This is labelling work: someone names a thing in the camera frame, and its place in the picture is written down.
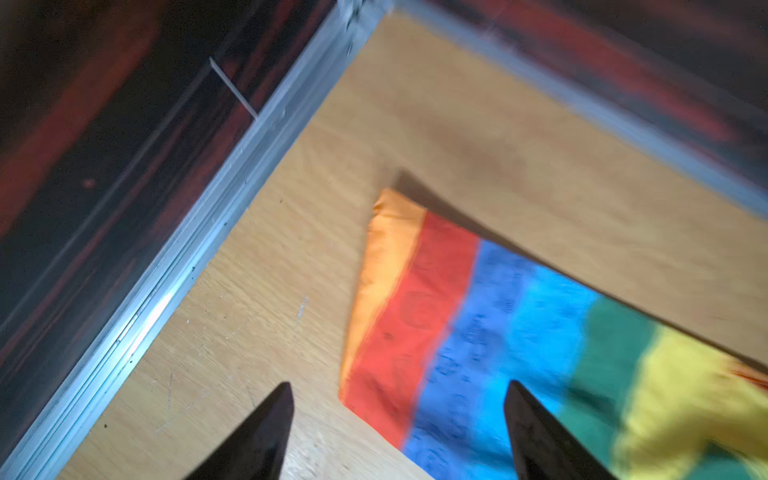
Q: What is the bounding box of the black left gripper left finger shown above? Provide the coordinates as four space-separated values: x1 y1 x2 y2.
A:
186 382 295 480

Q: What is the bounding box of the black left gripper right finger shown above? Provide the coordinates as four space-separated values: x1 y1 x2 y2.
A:
503 380 615 480

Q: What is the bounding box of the rainbow striped zip jacket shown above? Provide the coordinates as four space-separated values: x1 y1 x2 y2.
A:
339 189 767 479

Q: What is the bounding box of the aluminium frame rail left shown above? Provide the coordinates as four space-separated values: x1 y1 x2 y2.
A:
1 1 392 479

